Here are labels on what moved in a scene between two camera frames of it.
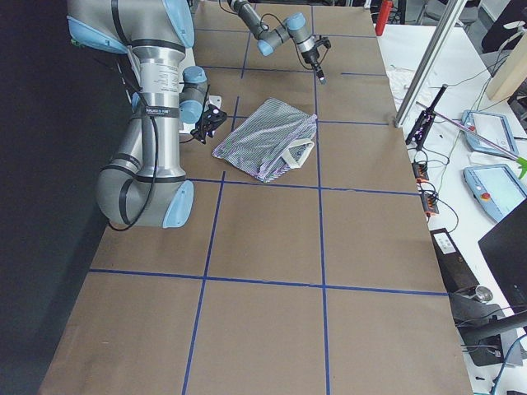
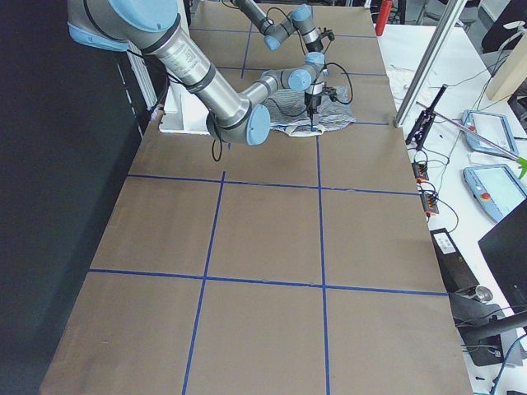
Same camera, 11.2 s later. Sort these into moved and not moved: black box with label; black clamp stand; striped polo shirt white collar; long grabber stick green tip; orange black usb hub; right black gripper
Moved: right black gripper; striped polo shirt white collar
Not moved: long grabber stick green tip; black clamp stand; black box with label; orange black usb hub
